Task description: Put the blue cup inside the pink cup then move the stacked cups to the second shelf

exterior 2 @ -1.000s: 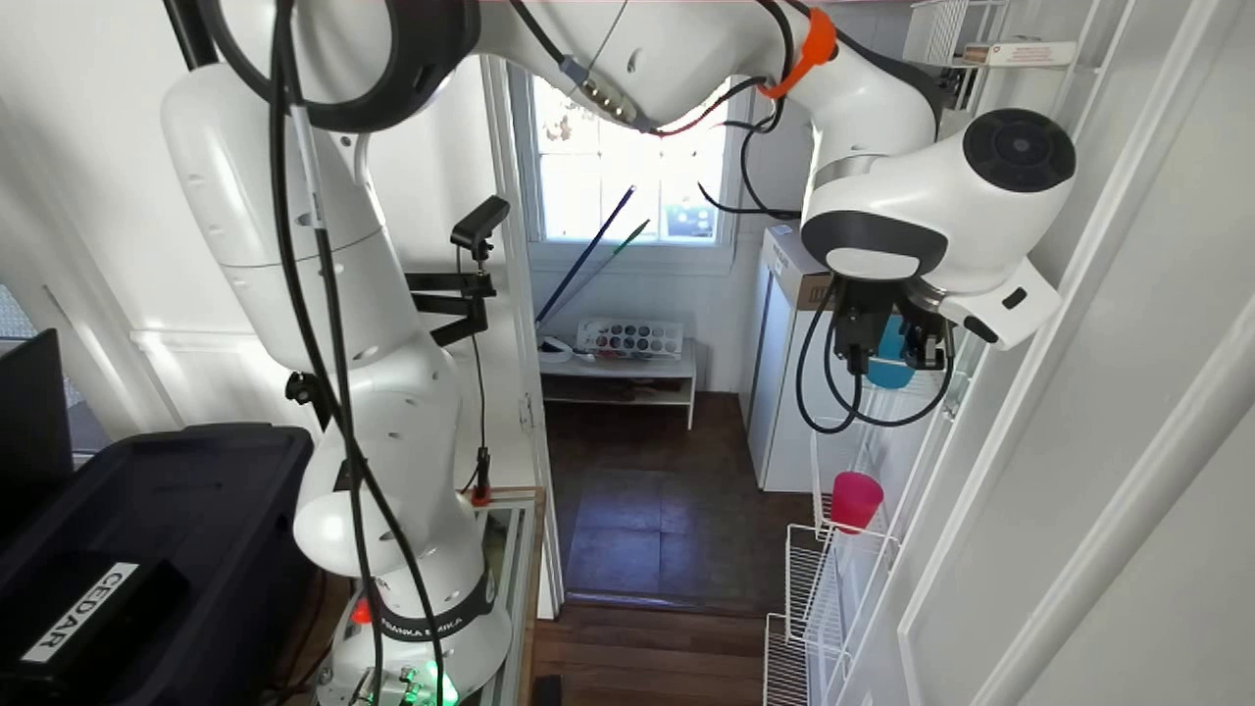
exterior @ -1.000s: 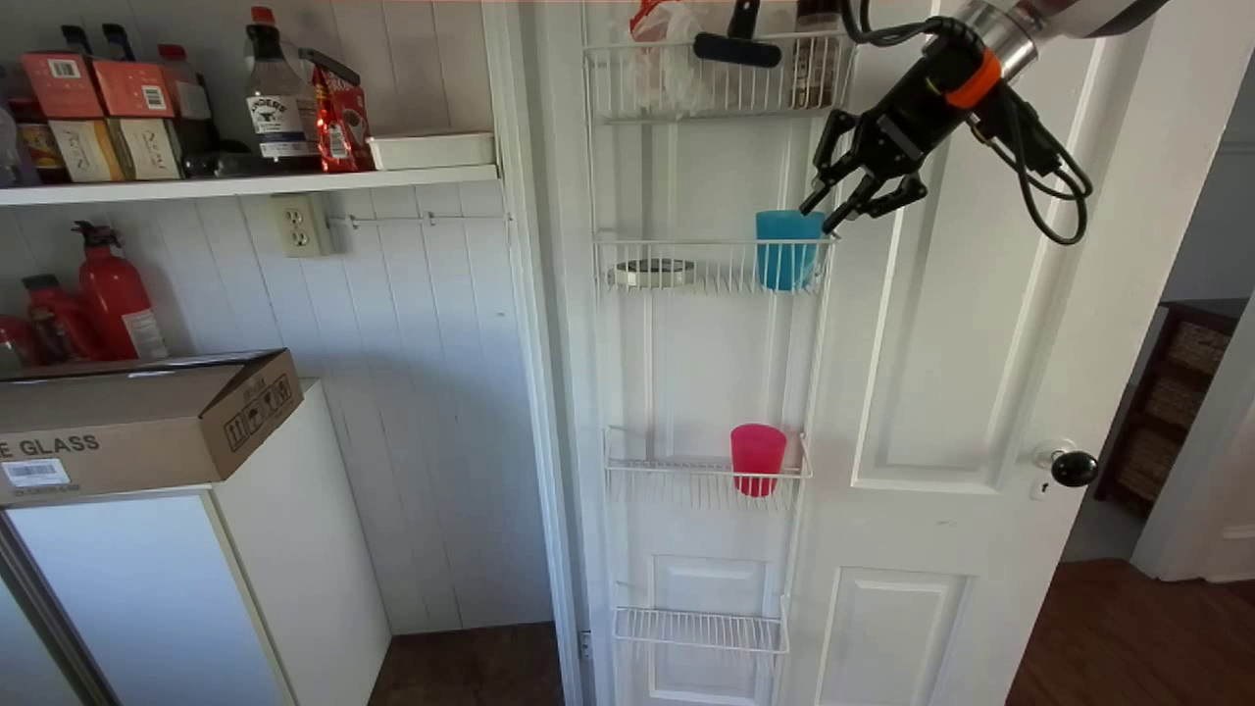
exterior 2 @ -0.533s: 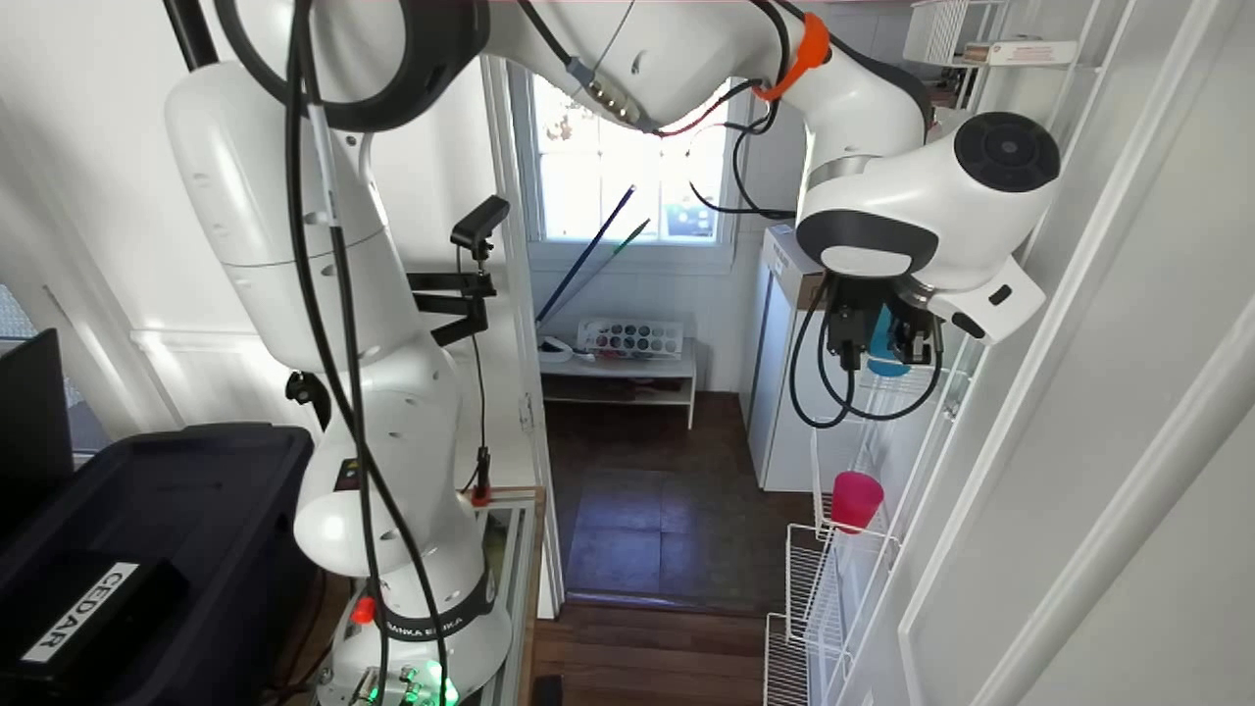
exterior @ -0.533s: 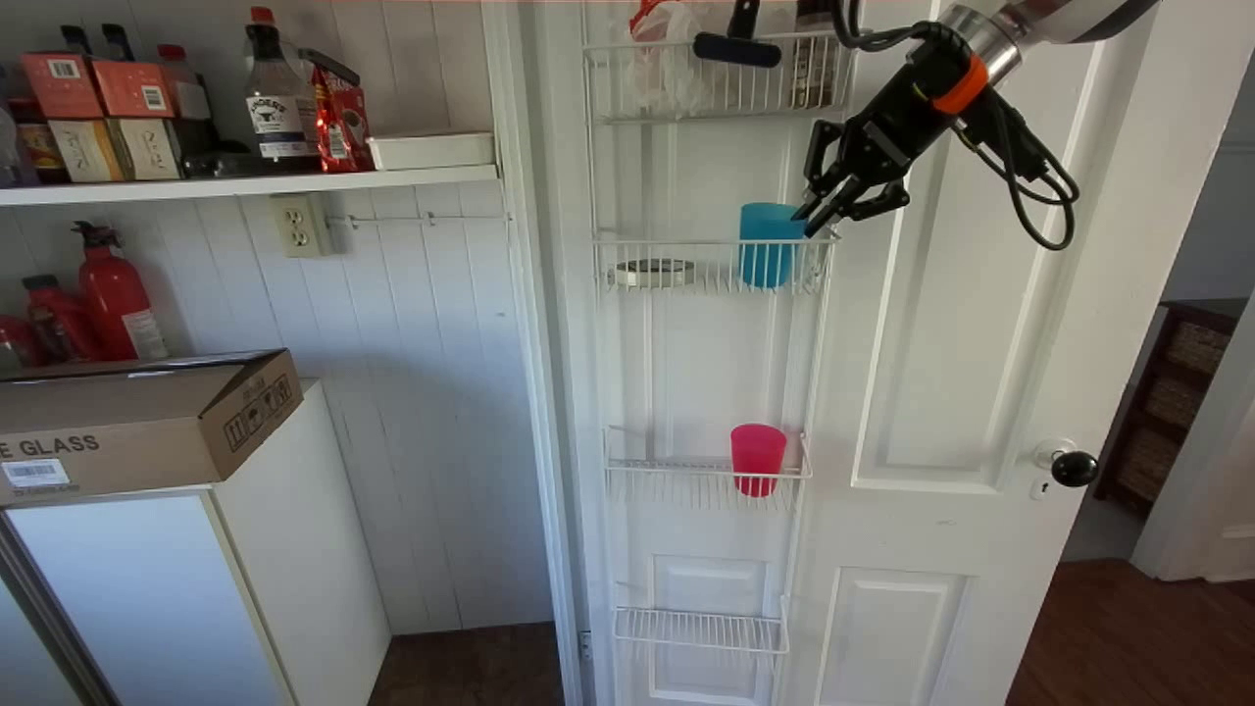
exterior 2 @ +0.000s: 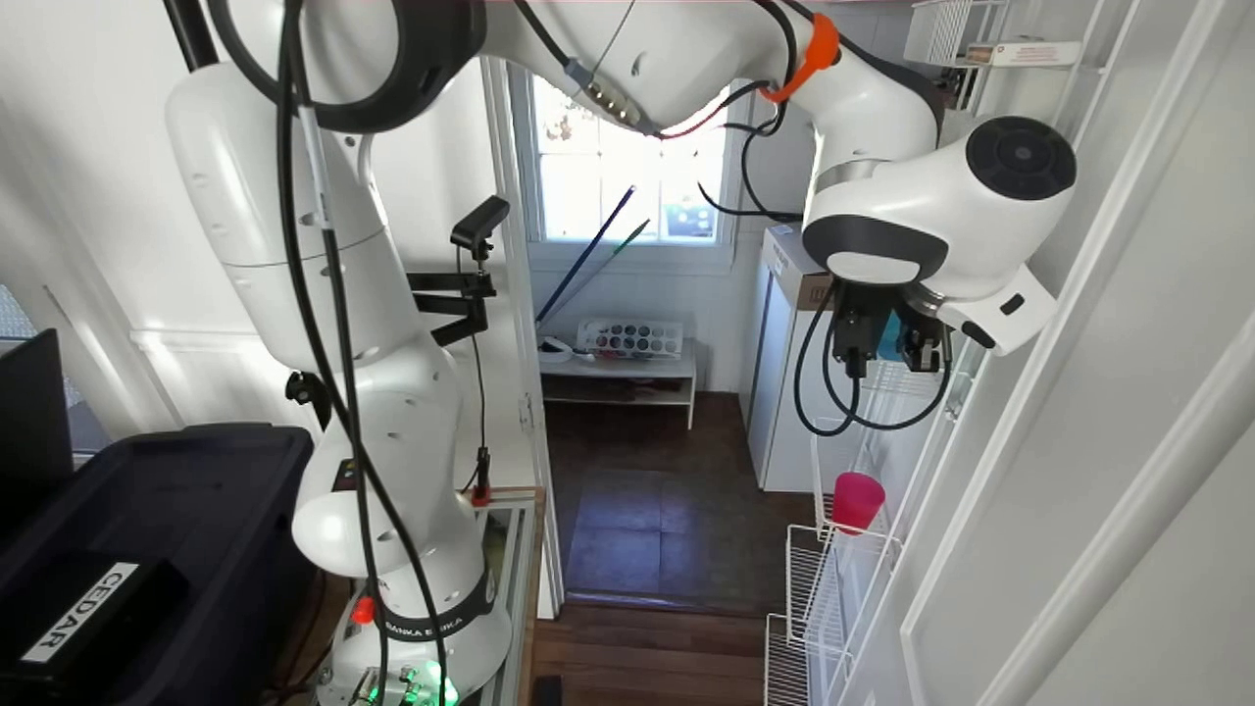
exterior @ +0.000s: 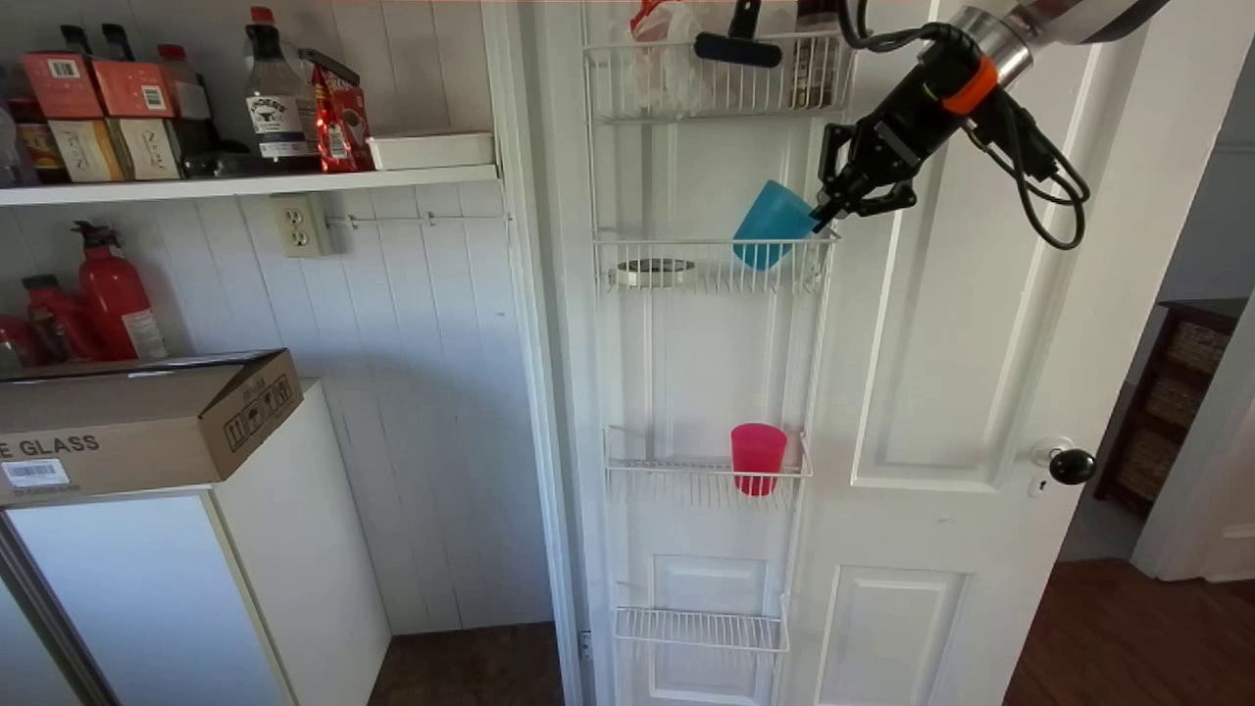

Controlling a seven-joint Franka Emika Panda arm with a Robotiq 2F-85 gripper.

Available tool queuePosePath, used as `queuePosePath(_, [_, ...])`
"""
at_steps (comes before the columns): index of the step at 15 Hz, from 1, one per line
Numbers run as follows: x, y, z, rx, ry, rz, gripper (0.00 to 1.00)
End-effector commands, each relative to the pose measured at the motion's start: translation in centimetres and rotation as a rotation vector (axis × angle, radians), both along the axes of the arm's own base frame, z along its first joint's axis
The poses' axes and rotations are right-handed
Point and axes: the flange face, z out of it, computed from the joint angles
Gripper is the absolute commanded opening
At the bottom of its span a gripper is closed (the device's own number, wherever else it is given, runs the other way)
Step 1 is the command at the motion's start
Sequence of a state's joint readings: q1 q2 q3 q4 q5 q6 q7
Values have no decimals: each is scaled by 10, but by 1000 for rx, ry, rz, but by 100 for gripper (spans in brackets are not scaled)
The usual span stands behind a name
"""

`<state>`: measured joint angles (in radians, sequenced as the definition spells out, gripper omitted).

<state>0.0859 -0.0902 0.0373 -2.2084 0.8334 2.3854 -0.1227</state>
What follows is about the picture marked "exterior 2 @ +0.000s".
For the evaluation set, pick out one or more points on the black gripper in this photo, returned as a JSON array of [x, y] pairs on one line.
[[857, 317]]

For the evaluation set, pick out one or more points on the blue plastic cup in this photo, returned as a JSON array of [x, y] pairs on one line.
[[893, 339]]

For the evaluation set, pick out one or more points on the pink plastic cup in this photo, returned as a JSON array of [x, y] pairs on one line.
[[857, 501]]

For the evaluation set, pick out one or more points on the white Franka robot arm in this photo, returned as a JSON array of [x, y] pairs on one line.
[[326, 261]]

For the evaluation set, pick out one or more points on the white tray of cups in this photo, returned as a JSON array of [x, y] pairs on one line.
[[628, 339]]

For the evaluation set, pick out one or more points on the white panelled door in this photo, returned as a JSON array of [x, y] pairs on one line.
[[1110, 458]]

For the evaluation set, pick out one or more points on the white low bench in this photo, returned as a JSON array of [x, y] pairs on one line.
[[614, 378]]

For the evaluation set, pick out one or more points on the thin black rod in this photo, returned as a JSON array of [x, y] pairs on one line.
[[614, 257], [591, 247]]

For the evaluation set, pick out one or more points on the white robot cart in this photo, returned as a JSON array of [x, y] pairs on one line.
[[530, 564]]

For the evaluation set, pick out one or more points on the small red black clamp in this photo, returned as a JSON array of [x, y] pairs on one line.
[[479, 493]]

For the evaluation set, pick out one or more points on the black plastic storage bin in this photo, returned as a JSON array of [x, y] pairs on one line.
[[159, 551]]

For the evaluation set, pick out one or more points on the black tripod pole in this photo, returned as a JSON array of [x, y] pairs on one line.
[[189, 33]]

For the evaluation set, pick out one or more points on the black monitor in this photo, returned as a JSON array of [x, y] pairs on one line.
[[34, 416]]

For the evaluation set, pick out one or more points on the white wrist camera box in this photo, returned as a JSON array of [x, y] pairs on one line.
[[1004, 319]]

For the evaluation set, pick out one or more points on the black camera on clamp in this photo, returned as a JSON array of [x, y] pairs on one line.
[[474, 224]]

